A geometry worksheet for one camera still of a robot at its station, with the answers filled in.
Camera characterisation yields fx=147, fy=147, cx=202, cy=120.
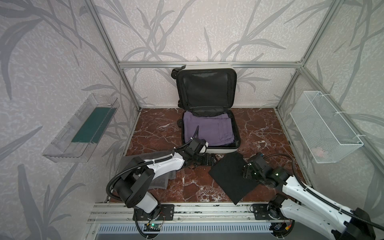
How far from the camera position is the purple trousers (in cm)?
96

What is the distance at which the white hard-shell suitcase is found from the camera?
2.97 feet

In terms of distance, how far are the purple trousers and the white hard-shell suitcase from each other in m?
0.02

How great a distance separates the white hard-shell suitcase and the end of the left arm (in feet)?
0.31

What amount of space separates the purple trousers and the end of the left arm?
0.19 meters

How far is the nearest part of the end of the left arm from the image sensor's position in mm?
671
